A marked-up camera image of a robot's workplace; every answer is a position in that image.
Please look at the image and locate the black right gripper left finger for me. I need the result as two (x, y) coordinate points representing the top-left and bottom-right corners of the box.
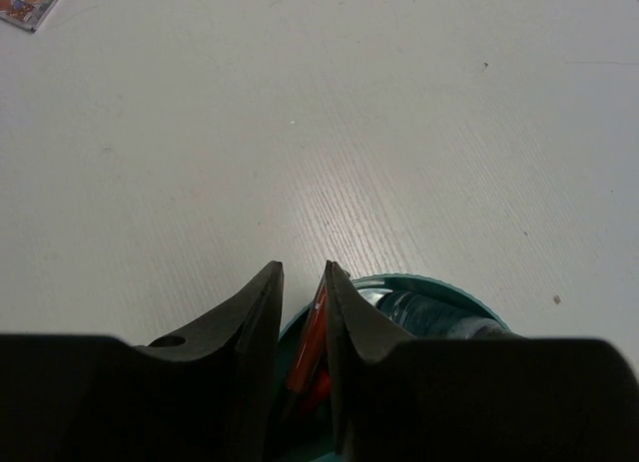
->
(1, 261), (284, 461)

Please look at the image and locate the square eyeshadow palette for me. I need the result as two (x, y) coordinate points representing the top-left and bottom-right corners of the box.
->
(0, 0), (59, 33)

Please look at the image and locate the teal round organizer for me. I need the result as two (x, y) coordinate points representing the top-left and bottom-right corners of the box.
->
(264, 274), (513, 461)

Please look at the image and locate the red lip gloss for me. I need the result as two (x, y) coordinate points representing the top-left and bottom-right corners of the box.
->
(301, 368), (330, 416)
(286, 276), (326, 394)

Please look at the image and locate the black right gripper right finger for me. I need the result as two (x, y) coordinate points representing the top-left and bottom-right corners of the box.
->
(325, 261), (638, 461)

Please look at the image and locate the small clear jar black lid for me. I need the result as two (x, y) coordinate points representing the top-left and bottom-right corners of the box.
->
(359, 288), (521, 340)

